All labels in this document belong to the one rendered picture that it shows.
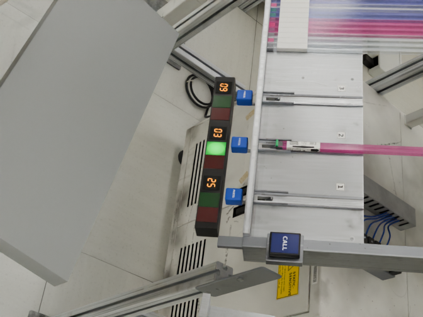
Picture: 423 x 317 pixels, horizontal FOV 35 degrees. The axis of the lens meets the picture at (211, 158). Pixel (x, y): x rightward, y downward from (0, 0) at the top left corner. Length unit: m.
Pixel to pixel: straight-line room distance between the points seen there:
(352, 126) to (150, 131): 0.94
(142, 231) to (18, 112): 0.92
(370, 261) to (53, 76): 0.61
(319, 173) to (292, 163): 0.05
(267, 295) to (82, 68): 0.66
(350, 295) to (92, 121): 0.69
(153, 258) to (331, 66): 0.85
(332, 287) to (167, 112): 0.94
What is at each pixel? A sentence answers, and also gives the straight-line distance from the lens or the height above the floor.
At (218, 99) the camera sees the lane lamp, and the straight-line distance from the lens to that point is 1.34.
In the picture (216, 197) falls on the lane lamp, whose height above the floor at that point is 0.66.
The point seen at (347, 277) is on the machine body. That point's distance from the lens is 1.53.
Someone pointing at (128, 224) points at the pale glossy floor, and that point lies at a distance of 1.94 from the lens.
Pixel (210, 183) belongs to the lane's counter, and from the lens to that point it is 1.23.
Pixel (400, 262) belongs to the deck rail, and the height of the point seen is 0.90.
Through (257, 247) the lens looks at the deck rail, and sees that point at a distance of 1.15.
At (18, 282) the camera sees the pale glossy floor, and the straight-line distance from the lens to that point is 1.72.
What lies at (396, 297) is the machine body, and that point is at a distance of 1.67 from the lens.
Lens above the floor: 1.49
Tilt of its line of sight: 42 degrees down
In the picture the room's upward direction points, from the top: 64 degrees clockwise
